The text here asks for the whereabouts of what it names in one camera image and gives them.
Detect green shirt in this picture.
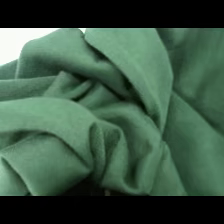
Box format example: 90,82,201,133
0,27,224,197

